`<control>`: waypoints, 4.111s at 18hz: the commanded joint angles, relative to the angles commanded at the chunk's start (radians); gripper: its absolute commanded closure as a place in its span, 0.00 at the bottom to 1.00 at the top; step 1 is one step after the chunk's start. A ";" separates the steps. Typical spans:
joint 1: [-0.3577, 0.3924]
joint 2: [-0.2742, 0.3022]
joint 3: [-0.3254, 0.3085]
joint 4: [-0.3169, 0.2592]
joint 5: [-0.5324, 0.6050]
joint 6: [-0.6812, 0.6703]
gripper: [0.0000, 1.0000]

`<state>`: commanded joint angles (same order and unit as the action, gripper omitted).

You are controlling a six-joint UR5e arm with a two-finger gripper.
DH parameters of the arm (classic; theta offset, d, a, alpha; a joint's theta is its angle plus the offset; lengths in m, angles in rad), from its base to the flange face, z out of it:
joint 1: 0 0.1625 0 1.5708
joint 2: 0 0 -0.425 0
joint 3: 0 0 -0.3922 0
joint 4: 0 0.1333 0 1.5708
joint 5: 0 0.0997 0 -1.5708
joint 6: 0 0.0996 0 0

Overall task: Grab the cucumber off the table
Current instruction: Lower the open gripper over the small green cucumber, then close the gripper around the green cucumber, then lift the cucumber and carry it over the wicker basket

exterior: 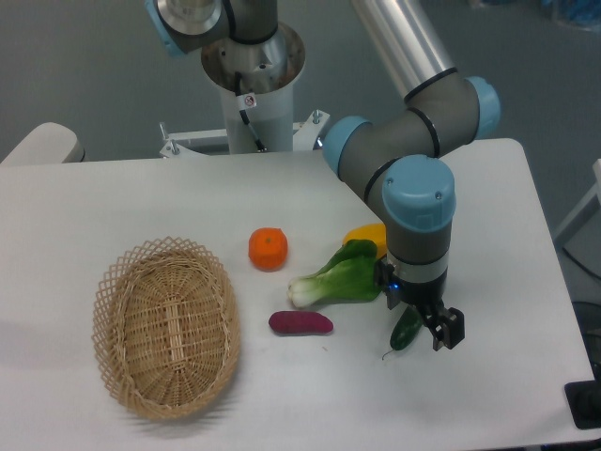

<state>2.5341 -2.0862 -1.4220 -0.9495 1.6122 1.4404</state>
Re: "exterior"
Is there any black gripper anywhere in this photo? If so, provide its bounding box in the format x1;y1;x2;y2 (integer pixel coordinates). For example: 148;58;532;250
392;273;465;351

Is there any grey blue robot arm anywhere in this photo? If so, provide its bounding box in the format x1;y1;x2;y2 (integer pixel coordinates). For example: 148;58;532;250
145;1;501;349

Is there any green bok choy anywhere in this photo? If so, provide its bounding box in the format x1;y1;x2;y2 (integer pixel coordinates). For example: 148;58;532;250
286;240;380;309

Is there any yellow bell pepper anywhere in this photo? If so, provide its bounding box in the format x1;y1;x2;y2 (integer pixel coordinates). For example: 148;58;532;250
342;223;388;258

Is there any black device at table edge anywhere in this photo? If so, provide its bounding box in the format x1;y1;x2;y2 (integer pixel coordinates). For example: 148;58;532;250
564;381;600;430

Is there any purple sweet potato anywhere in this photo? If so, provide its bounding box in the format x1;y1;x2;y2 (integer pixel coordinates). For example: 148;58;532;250
269;311;334;335

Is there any white furniture at right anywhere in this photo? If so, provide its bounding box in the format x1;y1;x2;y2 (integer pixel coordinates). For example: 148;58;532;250
552;160;600;250

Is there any orange fruit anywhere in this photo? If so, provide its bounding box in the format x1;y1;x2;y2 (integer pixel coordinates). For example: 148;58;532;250
248;227;288;272

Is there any woven wicker basket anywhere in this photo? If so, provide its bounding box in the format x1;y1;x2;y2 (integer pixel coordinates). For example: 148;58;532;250
92;237;240;420

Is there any beige chair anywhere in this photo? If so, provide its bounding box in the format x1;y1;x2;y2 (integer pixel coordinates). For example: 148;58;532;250
1;122;85;167

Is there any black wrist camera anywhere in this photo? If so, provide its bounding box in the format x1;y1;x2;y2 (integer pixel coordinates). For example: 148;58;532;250
374;259;401;310

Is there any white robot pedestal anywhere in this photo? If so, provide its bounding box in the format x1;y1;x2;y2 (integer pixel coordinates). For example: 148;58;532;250
160;23;330;158

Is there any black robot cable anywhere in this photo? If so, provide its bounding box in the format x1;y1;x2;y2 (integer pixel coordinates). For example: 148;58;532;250
233;70;268;153

